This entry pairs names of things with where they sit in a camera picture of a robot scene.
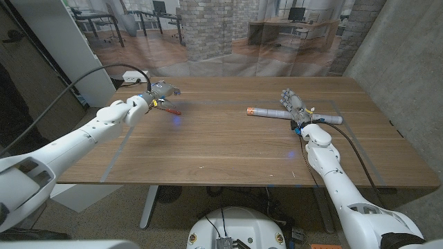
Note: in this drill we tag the white power strip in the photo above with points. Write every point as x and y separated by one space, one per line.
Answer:
135 76

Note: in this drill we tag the white table leg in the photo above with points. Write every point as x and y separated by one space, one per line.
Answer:
149 207
324 214

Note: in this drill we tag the printed office backdrop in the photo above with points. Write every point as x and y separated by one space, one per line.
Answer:
207 34

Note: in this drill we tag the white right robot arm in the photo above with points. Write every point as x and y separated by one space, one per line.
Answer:
342 193

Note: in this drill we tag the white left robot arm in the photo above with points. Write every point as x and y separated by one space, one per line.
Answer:
69 145

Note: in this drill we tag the grey marker, orange cap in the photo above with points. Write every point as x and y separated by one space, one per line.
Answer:
266 112

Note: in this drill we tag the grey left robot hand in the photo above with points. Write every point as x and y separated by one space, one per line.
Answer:
162 90

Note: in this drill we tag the white cabinet panel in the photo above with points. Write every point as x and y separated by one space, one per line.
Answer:
62 38

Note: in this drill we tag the black round fan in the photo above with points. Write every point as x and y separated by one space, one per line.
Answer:
168 193

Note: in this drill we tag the orange flat object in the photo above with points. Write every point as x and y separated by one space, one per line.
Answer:
325 246

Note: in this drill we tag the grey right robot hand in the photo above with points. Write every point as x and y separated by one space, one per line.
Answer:
297 107

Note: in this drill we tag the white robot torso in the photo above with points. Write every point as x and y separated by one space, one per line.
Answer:
242 224

